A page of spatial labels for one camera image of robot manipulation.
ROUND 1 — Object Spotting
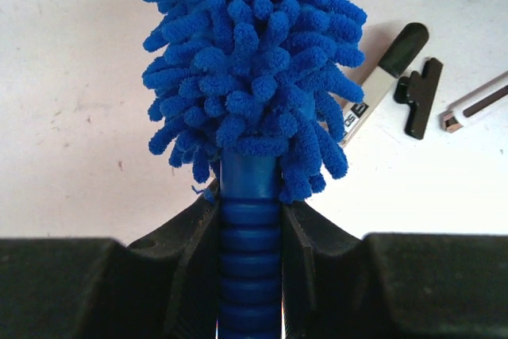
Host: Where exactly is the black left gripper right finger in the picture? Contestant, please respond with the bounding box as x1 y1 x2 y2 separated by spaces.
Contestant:
282 202 507 338

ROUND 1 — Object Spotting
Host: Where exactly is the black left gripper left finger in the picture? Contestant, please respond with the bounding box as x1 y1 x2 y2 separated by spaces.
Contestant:
1 182 218 338

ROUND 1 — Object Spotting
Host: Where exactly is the white black utility knife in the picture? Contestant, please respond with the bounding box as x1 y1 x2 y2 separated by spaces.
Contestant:
440 71 507 133

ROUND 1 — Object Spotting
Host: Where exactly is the black plastic clip piece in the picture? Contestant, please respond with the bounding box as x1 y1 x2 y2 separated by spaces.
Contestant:
394 57 443 140

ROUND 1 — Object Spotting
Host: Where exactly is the blue fluffy duster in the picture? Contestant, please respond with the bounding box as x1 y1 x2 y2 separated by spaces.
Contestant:
142 0 367 338

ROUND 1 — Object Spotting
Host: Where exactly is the grey black stapler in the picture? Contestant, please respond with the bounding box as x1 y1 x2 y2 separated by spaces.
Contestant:
340 22 429 148

